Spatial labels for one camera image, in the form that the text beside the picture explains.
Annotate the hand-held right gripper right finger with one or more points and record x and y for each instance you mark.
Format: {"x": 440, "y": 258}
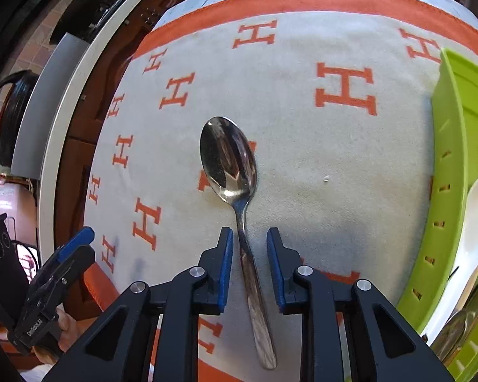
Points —
{"x": 274, "y": 266}

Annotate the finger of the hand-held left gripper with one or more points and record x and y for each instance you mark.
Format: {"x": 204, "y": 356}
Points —
{"x": 77, "y": 238}
{"x": 71, "y": 264}

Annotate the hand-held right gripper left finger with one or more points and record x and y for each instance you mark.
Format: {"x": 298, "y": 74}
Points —
{"x": 225, "y": 266}

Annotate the large steel spoon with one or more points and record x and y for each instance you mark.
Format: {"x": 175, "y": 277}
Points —
{"x": 227, "y": 159}

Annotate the medium steel spoon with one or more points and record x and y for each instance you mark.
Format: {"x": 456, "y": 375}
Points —
{"x": 456, "y": 330}

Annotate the green plastic utensil tray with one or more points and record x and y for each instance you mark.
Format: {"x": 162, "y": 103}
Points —
{"x": 446, "y": 167}

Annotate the person's left hand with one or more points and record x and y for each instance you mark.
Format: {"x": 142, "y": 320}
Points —
{"x": 68, "y": 328}

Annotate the white kitchen countertop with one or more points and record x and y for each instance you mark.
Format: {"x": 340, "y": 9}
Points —
{"x": 63, "y": 135}

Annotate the orange patterned tablecloth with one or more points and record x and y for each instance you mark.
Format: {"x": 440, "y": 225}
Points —
{"x": 302, "y": 159}

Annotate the black gas stove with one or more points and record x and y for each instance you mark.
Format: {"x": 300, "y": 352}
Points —
{"x": 99, "y": 12}

